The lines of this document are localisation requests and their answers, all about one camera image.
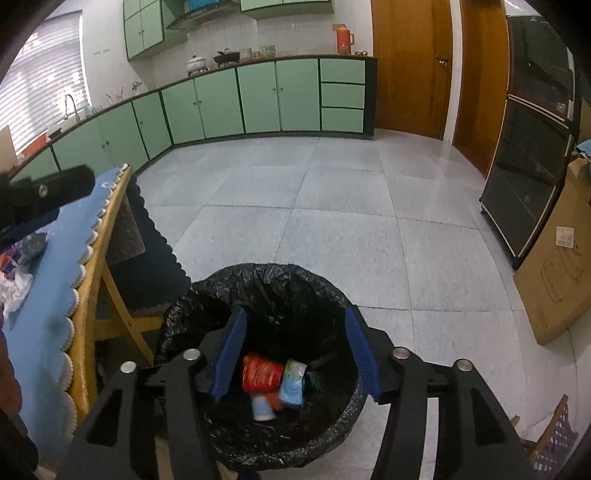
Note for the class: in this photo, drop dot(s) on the blue sheet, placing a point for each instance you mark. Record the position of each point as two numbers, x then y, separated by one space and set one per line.
584 150

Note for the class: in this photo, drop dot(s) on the black bag lined bin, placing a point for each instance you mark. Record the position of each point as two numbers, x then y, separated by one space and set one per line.
277 295

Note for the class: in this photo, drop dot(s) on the range hood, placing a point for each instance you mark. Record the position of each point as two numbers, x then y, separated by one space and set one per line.
203 14

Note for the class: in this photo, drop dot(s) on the black wok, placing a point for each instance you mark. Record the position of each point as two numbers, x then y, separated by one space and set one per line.
227 57

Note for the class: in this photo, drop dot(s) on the crumpled dark wrapper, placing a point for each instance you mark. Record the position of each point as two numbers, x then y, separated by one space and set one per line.
33 247

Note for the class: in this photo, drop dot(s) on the light blue tissue packet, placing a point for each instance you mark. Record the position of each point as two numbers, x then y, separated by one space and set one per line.
291 385

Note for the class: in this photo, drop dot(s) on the green lower kitchen cabinets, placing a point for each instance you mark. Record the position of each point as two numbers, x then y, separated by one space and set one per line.
258 97

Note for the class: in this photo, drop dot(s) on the red and white wrapper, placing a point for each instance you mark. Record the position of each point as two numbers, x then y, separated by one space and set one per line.
7 264

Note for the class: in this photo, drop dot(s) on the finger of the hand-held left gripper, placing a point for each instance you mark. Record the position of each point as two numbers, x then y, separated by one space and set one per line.
55 187
27 226

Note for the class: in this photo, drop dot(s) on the red snack packet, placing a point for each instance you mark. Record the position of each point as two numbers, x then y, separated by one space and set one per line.
261 371

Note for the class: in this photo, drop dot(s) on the brown padded chair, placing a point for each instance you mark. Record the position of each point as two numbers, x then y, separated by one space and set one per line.
125 230

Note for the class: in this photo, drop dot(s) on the wooden chair with lattice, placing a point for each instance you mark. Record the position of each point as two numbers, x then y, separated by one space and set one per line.
556 438

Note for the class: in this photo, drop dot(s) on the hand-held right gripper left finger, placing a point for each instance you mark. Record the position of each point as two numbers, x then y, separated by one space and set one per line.
231 355

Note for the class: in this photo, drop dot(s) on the plain wooden door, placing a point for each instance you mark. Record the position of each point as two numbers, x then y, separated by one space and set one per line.
480 87

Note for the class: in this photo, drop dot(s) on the table with blue cloth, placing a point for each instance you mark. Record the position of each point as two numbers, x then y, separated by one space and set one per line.
46 286

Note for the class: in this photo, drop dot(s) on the crumpled white tissue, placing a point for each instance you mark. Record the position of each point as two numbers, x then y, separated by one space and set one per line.
16 290

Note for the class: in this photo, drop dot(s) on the red basin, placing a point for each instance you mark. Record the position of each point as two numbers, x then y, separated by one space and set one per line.
36 144

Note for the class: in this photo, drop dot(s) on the large cardboard box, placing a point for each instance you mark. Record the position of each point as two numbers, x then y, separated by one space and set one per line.
554 267

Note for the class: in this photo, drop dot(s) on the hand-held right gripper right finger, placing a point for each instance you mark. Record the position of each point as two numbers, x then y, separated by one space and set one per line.
362 355

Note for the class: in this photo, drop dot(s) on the green wall cabinet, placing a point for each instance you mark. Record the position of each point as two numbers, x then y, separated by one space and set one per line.
145 27
286 4

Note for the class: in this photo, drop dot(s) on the small white cup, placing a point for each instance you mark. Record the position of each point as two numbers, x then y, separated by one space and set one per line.
262 408

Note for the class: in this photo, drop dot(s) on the glass jar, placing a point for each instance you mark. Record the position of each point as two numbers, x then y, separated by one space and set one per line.
268 50
245 53

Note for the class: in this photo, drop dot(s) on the white cooking pot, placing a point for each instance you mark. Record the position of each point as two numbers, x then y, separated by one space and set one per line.
197 64

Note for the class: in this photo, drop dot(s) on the small cardboard piece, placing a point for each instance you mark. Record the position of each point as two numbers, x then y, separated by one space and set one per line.
5 150

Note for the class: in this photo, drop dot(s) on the red thermos jug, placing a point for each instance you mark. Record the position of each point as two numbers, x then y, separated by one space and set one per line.
344 40

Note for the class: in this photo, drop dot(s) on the metal sink faucet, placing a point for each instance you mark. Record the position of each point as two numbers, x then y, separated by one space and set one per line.
69 104

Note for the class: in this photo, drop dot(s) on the white window blinds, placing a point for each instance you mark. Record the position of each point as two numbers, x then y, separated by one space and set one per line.
44 87

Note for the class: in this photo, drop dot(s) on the black glass door cabinet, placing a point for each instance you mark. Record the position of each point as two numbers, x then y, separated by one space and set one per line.
526 147

